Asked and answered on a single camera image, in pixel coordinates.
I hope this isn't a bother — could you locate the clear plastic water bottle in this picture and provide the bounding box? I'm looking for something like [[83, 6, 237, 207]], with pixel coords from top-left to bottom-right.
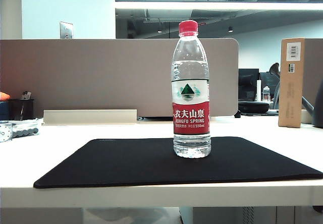
[[172, 20, 212, 158]]

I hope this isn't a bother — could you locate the black mouse pad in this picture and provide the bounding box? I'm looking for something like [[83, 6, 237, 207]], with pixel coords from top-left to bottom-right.
[[33, 136, 323, 189]]

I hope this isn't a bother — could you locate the beige desk divider panel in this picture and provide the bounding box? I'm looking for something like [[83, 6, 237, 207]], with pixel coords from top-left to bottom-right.
[[0, 37, 240, 119]]

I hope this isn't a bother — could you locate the black computer monitor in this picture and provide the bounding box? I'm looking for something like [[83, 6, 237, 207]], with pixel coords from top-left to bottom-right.
[[238, 68, 260, 101]]

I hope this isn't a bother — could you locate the black round bowl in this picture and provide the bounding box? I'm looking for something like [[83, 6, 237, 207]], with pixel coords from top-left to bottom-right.
[[238, 101, 271, 114]]

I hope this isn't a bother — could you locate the long ceiling light strip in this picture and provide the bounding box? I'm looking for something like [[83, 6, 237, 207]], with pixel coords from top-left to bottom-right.
[[115, 1, 323, 11]]

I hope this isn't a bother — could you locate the grey office chair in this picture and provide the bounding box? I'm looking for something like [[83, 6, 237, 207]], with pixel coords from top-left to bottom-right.
[[268, 62, 281, 111]]

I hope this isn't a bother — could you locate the tall brown cardboard box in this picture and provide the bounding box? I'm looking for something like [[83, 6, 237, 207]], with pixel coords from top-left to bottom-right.
[[278, 37, 305, 129]]

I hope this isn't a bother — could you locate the pack of grey discs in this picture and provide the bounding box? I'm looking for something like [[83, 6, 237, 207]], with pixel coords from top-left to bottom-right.
[[11, 124, 40, 138]]

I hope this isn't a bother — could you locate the black pen holder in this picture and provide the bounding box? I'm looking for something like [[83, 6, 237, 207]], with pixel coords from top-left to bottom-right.
[[7, 91, 35, 121]]

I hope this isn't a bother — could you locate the beige side divider panel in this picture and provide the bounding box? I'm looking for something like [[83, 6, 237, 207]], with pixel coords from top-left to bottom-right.
[[301, 38, 323, 124]]

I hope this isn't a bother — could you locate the dark blue object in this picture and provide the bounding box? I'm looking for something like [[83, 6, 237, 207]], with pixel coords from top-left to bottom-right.
[[0, 100, 10, 121]]

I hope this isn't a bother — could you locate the silver metal block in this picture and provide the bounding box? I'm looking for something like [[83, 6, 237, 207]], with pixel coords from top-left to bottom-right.
[[0, 122, 13, 143]]

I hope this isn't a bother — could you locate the cream divider bracket rail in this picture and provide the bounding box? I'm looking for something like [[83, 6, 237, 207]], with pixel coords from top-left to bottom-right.
[[42, 109, 138, 126]]

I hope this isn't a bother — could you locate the metal wall switch plate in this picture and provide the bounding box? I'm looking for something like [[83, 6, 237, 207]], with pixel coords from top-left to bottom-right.
[[59, 21, 74, 39]]

